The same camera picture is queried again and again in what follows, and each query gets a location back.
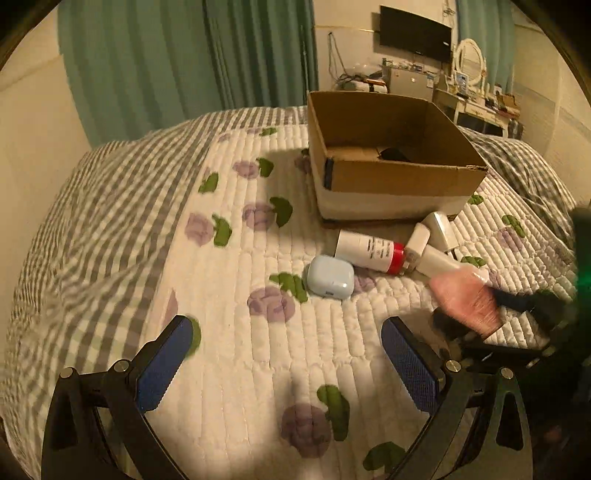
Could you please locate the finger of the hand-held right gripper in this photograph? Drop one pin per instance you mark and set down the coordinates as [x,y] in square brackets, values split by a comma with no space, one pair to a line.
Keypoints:
[461,331]
[512,299]

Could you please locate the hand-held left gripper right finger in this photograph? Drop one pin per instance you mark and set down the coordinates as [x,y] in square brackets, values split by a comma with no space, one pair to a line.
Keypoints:
[411,364]

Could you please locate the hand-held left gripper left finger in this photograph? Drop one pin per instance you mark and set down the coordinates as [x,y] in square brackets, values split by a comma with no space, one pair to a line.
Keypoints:
[161,364]

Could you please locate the pink bottle with white cap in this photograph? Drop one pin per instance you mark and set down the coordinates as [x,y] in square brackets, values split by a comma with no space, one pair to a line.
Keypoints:
[464,295]

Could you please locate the cardboard box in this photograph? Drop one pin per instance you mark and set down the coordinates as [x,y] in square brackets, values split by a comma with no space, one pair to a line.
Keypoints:
[392,182]

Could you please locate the light blue earbud case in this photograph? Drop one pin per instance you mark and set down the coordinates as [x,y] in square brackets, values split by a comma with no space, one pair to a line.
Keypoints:
[328,277]

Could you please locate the white bottle with red cap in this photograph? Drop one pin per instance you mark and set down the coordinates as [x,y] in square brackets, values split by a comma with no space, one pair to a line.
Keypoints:
[364,249]

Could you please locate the white floral quilt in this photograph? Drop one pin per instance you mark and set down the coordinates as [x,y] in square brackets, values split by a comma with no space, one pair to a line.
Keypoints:
[240,258]

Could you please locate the grey checked bedsheet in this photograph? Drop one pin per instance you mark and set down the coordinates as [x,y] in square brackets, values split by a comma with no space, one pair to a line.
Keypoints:
[92,221]

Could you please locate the black item in box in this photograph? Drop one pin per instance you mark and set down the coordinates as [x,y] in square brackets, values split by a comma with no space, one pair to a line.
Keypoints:
[395,154]

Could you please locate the white dressing table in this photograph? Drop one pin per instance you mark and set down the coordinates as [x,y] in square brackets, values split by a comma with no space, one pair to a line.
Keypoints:
[475,110]

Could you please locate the silver cabinet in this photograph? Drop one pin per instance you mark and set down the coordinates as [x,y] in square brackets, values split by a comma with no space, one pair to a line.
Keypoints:
[411,83]

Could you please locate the white oval mirror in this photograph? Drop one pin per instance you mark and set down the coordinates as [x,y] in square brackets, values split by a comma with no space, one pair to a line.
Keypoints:
[470,62]

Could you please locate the green curtain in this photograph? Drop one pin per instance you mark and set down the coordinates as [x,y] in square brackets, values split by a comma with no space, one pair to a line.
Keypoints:
[184,60]
[485,27]

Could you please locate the black wall television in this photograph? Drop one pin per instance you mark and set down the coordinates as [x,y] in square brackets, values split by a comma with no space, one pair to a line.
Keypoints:
[415,32]

